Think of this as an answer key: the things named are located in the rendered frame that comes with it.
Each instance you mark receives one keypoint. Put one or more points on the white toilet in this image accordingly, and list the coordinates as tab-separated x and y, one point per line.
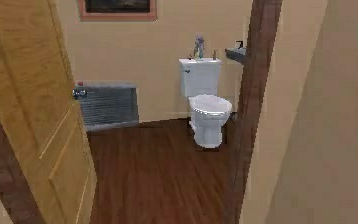
203	100

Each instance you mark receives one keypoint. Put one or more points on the small brown bottle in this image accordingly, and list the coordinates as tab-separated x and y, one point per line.
215	54

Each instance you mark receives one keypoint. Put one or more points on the purple flower in vase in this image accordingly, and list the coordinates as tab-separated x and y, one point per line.
199	46

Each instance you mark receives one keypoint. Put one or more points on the grey slatted radiator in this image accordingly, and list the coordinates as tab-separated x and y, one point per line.
108	105

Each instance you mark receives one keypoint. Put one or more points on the black sink faucet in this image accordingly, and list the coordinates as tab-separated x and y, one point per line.
240	44

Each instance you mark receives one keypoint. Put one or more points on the light wooden room door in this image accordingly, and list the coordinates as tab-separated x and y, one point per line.
30	100

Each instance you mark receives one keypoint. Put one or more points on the dark brown door frame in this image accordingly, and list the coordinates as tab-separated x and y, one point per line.
252	110

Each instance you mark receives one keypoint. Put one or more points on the framed dark wall picture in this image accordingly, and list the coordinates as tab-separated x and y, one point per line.
117	8

